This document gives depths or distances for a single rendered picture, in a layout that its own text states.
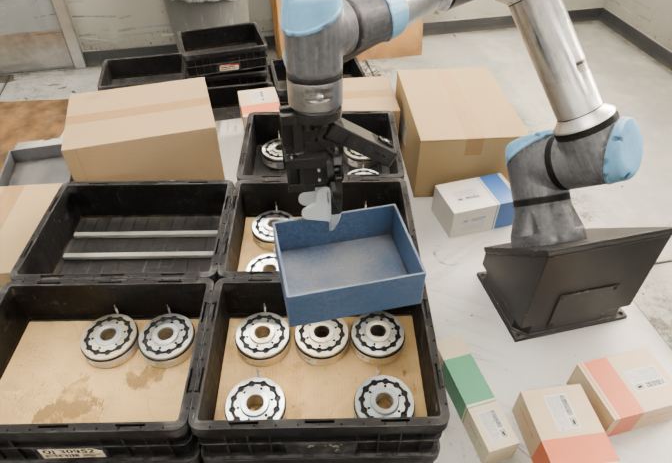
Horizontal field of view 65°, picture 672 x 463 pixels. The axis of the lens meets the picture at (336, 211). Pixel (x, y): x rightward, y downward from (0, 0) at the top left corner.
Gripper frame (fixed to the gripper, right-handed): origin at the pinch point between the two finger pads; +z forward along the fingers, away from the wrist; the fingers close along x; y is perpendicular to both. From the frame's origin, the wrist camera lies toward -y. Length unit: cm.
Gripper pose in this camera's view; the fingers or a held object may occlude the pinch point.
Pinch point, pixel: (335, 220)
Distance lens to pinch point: 84.5
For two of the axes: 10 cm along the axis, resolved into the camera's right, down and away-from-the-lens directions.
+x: 1.8, 5.7, -8.0
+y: -9.8, 1.2, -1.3
